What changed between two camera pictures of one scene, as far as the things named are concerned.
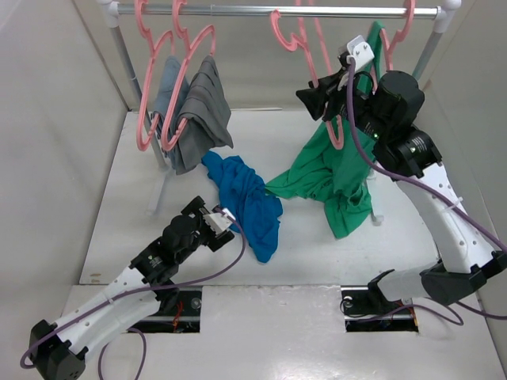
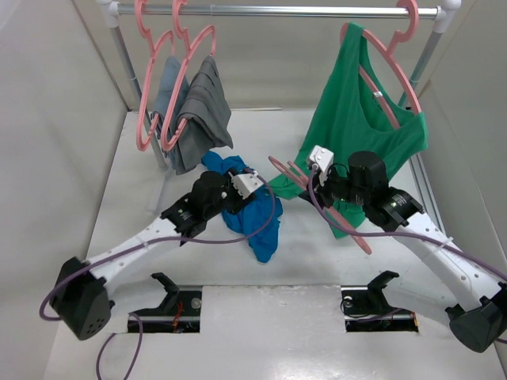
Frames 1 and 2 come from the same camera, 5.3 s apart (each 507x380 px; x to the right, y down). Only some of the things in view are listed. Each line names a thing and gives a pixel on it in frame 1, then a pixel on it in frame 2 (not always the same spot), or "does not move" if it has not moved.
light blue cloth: (167, 92) does not move
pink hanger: (298, 43) to (297, 175)
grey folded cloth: (207, 115) does not move
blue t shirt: (256, 212) does not move
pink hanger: (148, 32) does not move
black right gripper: (315, 99) to (322, 195)
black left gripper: (196, 208) to (238, 200)
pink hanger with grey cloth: (183, 32) does not move
